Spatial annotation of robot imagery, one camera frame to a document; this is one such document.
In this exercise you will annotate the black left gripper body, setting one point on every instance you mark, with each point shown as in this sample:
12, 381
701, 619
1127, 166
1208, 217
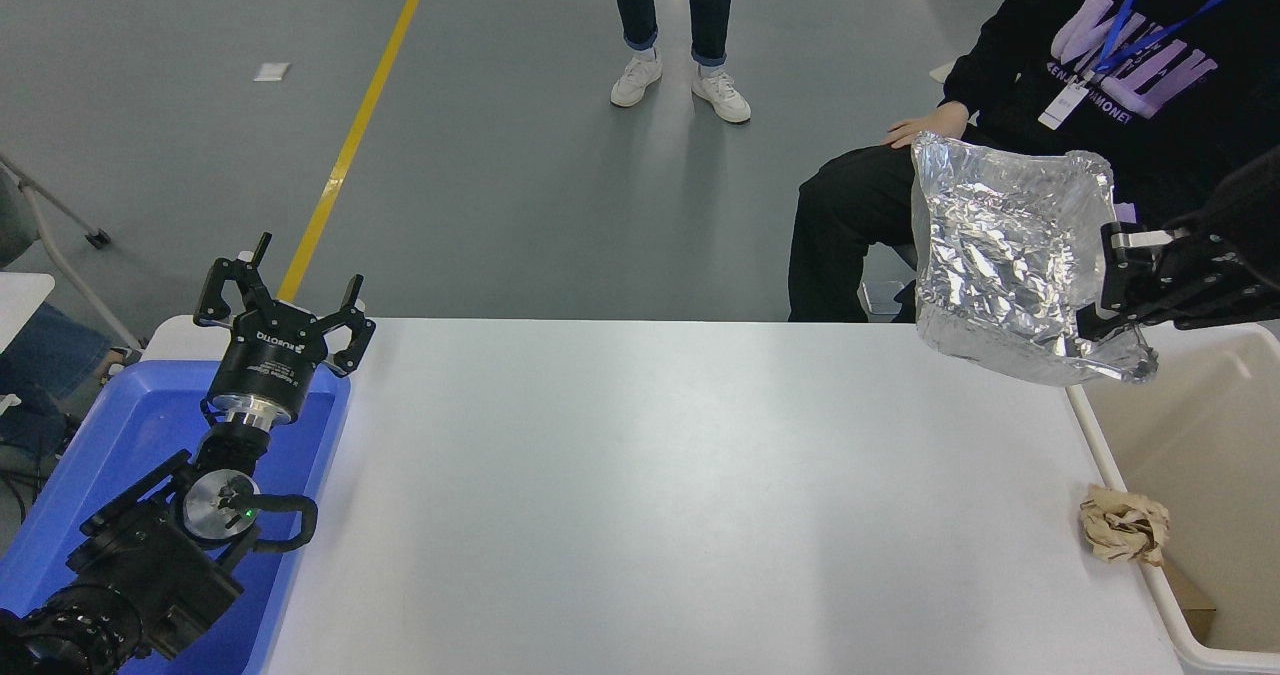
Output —
270, 360

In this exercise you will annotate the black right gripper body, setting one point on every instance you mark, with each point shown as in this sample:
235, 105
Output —
1255, 205

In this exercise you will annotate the foil tray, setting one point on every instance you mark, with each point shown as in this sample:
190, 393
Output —
1000, 255

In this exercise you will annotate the person's right hand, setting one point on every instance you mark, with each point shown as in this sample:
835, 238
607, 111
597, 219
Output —
930, 125

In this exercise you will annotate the large pale bin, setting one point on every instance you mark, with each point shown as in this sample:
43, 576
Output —
1200, 455

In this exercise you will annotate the blue plastic tray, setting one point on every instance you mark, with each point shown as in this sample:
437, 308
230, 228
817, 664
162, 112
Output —
130, 425

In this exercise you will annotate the person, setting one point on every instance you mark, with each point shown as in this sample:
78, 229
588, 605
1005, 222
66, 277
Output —
870, 215
45, 350
640, 5

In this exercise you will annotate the white side table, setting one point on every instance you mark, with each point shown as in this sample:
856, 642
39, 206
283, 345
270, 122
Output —
20, 300

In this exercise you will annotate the white paper scrap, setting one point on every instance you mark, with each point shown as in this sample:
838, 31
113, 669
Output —
271, 71

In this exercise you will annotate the crumpled tan paper ball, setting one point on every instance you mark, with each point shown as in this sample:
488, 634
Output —
1125, 527

